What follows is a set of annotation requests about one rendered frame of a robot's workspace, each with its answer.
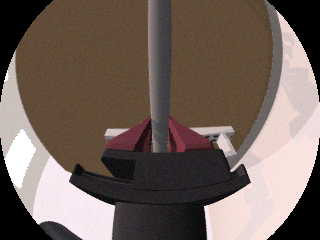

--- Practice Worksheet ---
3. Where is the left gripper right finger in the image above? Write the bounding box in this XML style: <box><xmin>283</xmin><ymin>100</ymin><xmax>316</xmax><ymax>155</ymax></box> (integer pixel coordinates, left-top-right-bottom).
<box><xmin>168</xmin><ymin>115</ymin><xmax>215</xmax><ymax>152</ymax></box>

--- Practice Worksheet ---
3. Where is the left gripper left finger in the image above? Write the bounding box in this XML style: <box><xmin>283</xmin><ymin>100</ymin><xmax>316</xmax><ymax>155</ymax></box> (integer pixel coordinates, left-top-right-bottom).
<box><xmin>105</xmin><ymin>115</ymin><xmax>152</xmax><ymax>152</ymax></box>

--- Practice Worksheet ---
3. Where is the grey metal tube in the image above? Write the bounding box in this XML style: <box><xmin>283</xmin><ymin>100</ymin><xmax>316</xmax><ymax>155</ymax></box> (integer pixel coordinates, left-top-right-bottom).
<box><xmin>148</xmin><ymin>0</ymin><xmax>171</xmax><ymax>152</ymax></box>

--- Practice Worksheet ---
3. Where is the dark brown wall panel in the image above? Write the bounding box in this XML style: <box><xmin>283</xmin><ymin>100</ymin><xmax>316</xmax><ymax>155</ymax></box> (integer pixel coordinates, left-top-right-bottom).
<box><xmin>15</xmin><ymin>0</ymin><xmax>283</xmax><ymax>177</ymax></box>

